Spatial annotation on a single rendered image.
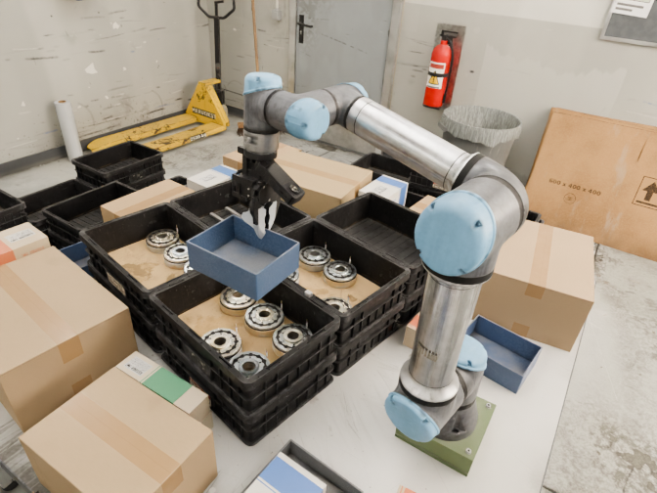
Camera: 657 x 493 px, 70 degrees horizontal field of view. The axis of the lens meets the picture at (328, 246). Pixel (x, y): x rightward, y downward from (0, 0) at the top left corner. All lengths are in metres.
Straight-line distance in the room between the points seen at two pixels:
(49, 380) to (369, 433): 0.76
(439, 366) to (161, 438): 0.56
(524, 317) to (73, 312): 1.26
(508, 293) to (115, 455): 1.12
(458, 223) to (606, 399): 2.01
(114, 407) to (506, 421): 0.94
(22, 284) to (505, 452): 1.29
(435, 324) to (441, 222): 0.20
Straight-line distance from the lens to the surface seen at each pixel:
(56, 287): 1.42
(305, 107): 0.89
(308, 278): 1.45
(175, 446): 1.04
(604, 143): 3.78
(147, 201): 1.84
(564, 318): 1.56
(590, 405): 2.56
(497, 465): 1.28
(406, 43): 4.20
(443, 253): 0.72
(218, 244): 1.15
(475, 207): 0.70
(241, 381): 1.03
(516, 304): 1.55
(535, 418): 1.40
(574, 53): 3.86
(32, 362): 1.25
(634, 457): 2.47
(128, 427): 1.09
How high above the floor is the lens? 1.71
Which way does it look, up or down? 33 degrees down
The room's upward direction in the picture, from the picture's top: 4 degrees clockwise
